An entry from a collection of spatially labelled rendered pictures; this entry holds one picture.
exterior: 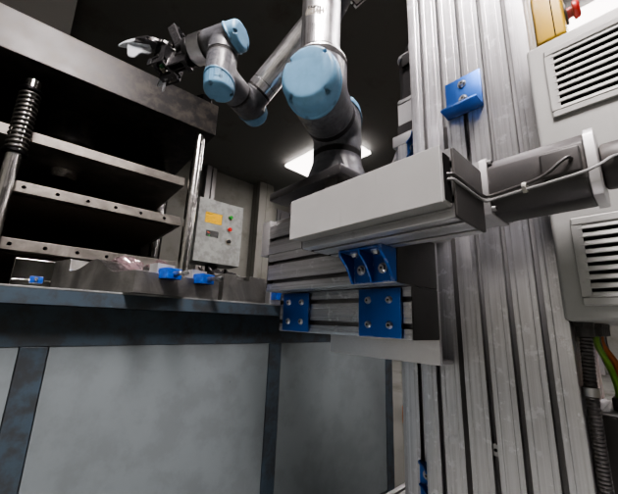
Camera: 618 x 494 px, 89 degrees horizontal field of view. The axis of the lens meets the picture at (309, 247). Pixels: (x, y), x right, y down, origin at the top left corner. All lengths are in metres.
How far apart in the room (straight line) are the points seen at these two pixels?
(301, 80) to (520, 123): 0.43
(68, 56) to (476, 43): 1.72
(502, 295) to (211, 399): 0.81
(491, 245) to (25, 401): 1.00
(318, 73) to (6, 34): 1.58
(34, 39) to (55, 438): 1.63
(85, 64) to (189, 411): 1.63
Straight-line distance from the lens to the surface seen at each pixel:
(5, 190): 1.80
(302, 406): 1.26
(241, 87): 0.92
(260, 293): 1.13
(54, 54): 2.02
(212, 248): 2.02
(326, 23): 0.79
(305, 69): 0.68
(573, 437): 0.66
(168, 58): 1.05
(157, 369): 0.99
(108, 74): 2.02
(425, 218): 0.42
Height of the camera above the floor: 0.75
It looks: 13 degrees up
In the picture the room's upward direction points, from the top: 2 degrees clockwise
